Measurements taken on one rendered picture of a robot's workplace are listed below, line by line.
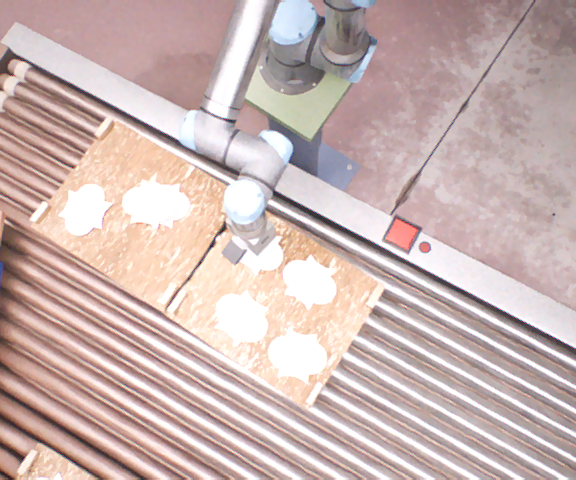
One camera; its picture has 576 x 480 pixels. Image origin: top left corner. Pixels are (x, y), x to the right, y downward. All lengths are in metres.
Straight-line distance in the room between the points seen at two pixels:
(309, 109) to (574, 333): 0.87
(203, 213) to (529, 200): 1.52
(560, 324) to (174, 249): 0.95
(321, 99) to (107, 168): 0.59
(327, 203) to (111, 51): 1.62
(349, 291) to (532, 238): 1.28
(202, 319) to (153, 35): 1.71
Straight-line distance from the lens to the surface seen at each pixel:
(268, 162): 1.25
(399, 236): 1.63
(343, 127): 2.74
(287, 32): 1.61
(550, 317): 1.69
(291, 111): 1.77
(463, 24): 3.05
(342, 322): 1.57
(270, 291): 1.58
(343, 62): 1.57
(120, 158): 1.74
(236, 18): 1.27
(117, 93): 1.84
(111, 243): 1.67
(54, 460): 1.65
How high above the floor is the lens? 2.49
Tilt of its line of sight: 75 degrees down
